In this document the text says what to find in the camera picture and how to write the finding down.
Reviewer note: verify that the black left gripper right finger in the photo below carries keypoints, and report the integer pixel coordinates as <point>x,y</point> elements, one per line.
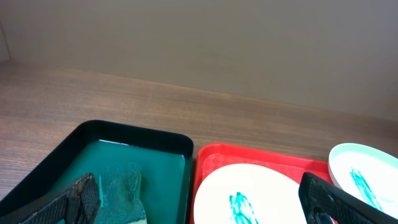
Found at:
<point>324,203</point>

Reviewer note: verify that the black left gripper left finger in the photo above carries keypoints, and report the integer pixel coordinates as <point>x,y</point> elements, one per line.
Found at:
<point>77,202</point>

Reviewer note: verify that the green yellow sponge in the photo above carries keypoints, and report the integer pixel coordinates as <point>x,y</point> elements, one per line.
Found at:
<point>120,195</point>

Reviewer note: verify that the white plate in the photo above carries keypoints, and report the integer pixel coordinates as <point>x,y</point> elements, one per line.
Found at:
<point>366,173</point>

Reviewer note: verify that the black water tray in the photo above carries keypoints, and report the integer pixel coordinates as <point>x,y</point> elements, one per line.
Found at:
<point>165,160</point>

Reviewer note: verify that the red plastic tray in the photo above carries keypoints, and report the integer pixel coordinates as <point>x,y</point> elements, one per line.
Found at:
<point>216,155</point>

